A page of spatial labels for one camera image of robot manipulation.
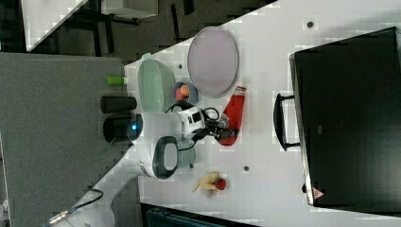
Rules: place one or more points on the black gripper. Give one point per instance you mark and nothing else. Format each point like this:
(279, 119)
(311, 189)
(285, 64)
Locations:
(214, 128)

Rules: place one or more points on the red ketchup bottle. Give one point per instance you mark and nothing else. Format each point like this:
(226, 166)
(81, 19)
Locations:
(231, 118)

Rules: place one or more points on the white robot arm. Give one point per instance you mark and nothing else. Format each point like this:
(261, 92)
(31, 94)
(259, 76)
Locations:
(154, 134)

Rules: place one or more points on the silver toaster oven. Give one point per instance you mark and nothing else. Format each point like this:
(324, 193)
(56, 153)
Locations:
(347, 105)

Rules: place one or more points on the green measuring cup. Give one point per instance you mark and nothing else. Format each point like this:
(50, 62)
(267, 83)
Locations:
(187, 154)

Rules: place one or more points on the small blue bowl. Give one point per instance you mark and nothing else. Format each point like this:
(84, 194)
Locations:
(193, 92)

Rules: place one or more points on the toy banana fruit pile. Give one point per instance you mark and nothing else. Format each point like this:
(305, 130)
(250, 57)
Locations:
(210, 183)

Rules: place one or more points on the red toy fruit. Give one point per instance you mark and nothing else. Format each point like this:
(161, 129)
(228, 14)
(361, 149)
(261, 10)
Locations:
(179, 95)

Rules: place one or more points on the orange toy fruit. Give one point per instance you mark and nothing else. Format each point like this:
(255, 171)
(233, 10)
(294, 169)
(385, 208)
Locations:
(184, 90)

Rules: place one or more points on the lavender round plate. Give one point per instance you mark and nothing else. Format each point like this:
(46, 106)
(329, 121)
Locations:
(212, 61)

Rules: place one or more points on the green oval colander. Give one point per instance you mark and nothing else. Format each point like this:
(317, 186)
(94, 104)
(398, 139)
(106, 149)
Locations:
(155, 84)

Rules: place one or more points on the black cylindrical cup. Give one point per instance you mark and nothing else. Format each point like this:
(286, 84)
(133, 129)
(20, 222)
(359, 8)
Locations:
(117, 104)

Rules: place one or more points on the green spatula handle tip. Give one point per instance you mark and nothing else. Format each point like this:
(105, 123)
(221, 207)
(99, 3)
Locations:
(114, 80)

